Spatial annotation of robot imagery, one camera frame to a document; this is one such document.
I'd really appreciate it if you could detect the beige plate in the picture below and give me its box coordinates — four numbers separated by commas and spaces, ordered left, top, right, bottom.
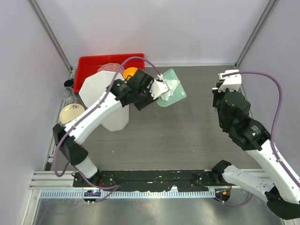
59, 103, 85, 125

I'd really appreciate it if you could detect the orange bowl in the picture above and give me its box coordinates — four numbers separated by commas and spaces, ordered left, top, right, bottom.
123, 67, 138, 81

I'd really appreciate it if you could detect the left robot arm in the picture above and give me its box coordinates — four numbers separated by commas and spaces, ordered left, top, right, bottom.
52, 67, 169, 187

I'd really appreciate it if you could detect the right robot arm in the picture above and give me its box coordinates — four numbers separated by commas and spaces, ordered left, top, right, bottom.
211, 82, 300, 220

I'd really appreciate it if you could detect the black cup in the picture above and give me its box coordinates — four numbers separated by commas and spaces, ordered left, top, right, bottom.
64, 79, 75, 88

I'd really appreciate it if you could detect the clear measuring cup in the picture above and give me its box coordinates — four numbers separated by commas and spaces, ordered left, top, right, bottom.
62, 87, 77, 105

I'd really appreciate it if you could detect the translucent white bin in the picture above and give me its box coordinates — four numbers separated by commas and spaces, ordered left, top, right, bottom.
79, 69, 130, 132

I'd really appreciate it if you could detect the red plastic tray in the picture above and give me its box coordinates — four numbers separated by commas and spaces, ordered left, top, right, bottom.
74, 53, 144, 93

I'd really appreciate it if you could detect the green dustpan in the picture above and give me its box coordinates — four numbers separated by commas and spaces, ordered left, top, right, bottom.
157, 68, 187, 107

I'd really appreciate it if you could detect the white slotted cable duct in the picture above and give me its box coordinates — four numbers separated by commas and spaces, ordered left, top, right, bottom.
40, 187, 216, 199

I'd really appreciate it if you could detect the pink dotted plate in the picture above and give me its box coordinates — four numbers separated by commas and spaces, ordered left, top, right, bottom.
97, 63, 120, 73

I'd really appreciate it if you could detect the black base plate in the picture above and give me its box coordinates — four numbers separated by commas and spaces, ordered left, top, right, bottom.
72, 169, 222, 192

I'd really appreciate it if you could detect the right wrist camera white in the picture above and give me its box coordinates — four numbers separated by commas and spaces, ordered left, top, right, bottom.
218, 69, 241, 92

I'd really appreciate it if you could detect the large paper scrap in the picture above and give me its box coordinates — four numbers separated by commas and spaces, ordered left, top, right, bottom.
160, 79, 180, 101

